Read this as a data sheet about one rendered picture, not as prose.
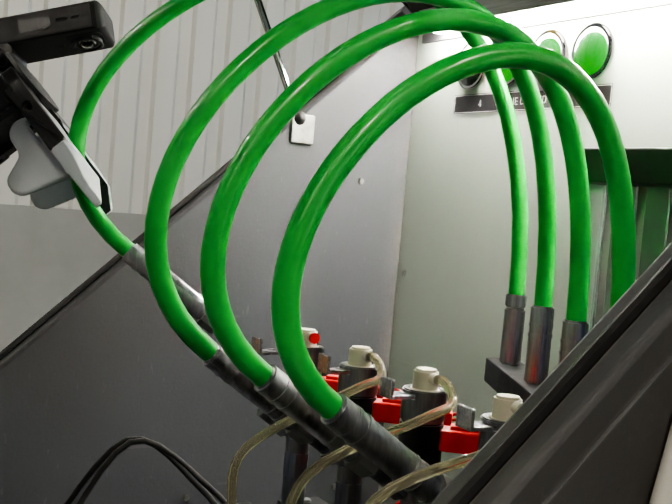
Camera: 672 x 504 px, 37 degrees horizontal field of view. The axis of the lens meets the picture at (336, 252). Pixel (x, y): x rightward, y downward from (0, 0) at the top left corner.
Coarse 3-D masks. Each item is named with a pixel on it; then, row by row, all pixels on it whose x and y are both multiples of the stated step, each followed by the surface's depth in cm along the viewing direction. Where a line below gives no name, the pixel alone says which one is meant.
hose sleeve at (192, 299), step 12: (132, 252) 81; (144, 252) 82; (132, 264) 82; (144, 264) 82; (144, 276) 82; (180, 288) 82; (192, 288) 83; (192, 300) 82; (192, 312) 83; (204, 312) 83
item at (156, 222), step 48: (336, 0) 66; (384, 0) 68; (432, 0) 70; (528, 96) 75; (192, 144) 62; (144, 240) 62; (192, 336) 63; (528, 336) 78; (240, 384) 65; (288, 432) 68
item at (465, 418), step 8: (464, 408) 55; (472, 408) 55; (456, 416) 56; (464, 416) 55; (472, 416) 54; (456, 424) 56; (464, 424) 55; (472, 424) 54; (480, 424) 55; (488, 424) 56
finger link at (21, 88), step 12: (12, 72) 79; (12, 84) 78; (24, 84) 78; (12, 96) 78; (24, 96) 78; (36, 96) 80; (24, 108) 78; (36, 108) 78; (36, 120) 78; (48, 120) 78; (48, 132) 78; (60, 132) 78; (48, 144) 78
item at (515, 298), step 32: (192, 0) 81; (128, 32) 81; (96, 96) 81; (512, 128) 85; (512, 160) 86; (512, 192) 86; (96, 224) 81; (512, 224) 86; (512, 256) 86; (512, 288) 86
